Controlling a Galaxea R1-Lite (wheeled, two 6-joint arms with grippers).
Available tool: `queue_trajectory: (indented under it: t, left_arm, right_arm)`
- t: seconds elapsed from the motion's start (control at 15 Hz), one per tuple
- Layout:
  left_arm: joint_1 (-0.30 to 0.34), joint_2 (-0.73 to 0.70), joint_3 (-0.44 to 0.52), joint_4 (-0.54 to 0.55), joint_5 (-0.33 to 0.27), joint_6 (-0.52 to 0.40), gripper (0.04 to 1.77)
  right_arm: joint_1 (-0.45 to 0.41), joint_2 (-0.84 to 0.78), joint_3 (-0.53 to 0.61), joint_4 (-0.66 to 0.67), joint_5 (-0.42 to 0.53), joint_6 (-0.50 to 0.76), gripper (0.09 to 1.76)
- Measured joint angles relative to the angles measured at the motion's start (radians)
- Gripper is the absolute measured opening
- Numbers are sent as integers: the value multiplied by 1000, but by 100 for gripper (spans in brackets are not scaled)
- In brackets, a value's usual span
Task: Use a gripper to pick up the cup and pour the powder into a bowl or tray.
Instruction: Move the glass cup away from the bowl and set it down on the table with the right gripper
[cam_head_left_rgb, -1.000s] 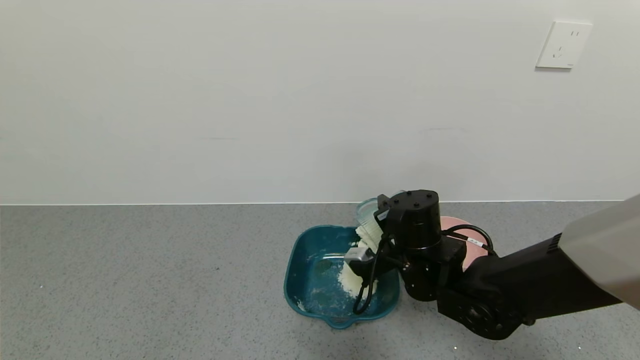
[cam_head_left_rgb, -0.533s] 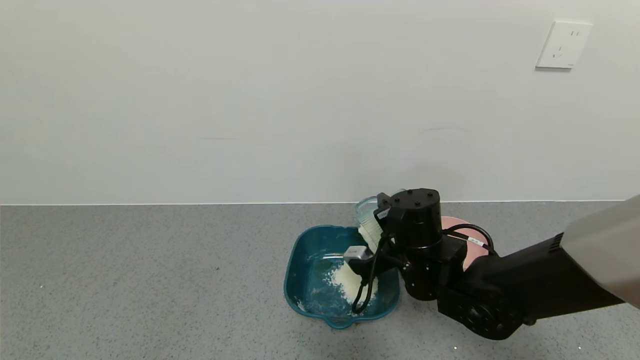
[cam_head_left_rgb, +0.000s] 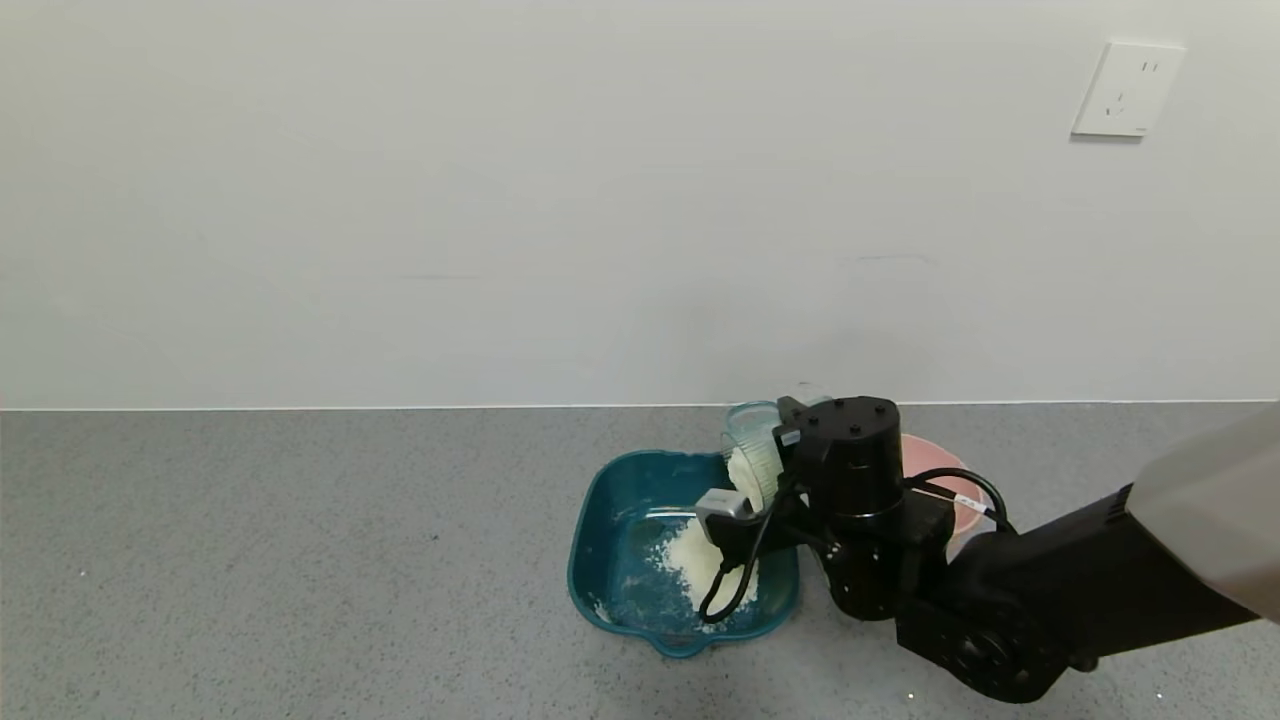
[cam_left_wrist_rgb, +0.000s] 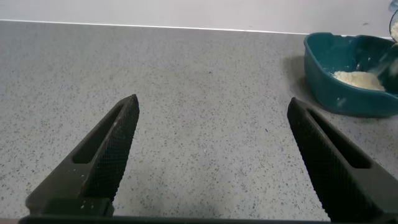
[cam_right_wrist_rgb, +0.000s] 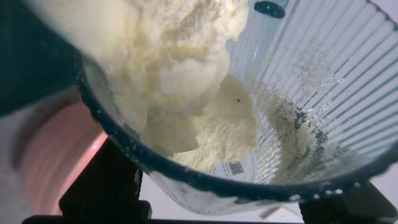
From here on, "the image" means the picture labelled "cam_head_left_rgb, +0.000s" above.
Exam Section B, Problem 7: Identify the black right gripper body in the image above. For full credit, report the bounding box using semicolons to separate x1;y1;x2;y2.
771;395;810;474

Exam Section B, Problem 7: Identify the ribbed transparent plastic cup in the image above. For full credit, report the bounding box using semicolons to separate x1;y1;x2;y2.
722;400;801;513

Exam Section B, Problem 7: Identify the white powder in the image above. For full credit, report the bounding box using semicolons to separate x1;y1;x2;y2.
650;448;783;616

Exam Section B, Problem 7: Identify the pink plastic bowl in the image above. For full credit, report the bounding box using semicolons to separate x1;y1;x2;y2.
898;433;987;561

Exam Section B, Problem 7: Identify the teal plastic square tray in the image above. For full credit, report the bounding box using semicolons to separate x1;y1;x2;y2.
567;449;801;659

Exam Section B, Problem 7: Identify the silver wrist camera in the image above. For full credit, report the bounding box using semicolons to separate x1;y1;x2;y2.
695;488;756;546

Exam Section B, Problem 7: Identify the black camera cable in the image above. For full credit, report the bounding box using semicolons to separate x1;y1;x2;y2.
697;468;1013;623

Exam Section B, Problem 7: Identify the white wall socket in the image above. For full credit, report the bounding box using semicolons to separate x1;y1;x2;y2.
1071;40;1187;138

